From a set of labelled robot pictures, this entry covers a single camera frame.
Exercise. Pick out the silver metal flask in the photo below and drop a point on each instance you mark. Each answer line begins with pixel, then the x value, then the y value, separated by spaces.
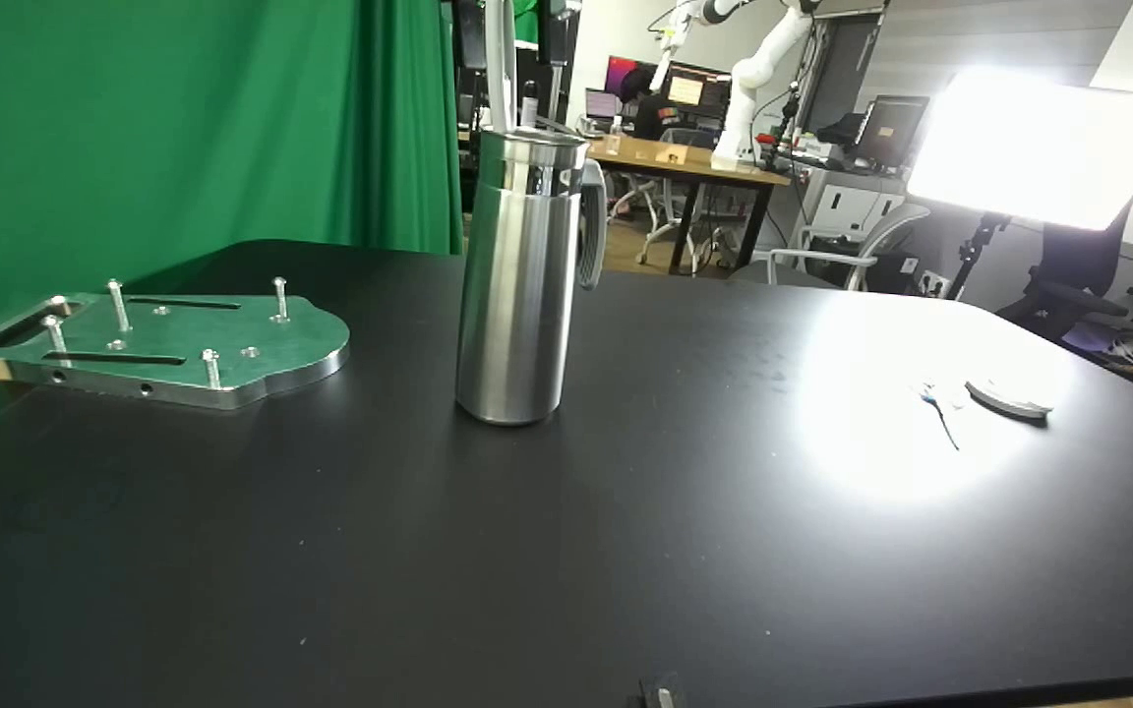
pixel 523 289

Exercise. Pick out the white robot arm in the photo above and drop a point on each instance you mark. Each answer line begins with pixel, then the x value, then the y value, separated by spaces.
pixel 757 81

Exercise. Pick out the wooden desk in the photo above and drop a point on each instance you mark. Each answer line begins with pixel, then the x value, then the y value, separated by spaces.
pixel 688 158

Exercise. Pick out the grey office chair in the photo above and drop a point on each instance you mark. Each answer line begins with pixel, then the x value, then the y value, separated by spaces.
pixel 816 262

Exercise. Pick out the monitor with red screen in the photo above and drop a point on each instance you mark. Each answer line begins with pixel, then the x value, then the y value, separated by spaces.
pixel 629 76

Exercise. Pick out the green metal mounting plate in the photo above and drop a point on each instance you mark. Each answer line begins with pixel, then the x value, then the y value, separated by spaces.
pixel 174 347

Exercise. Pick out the green curtain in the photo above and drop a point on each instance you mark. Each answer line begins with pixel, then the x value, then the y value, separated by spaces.
pixel 134 131

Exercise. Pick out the bright softbox light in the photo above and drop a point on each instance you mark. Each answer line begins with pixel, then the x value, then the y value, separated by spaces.
pixel 1042 143

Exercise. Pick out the black office chair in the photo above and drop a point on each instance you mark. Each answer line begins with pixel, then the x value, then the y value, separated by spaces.
pixel 1092 296

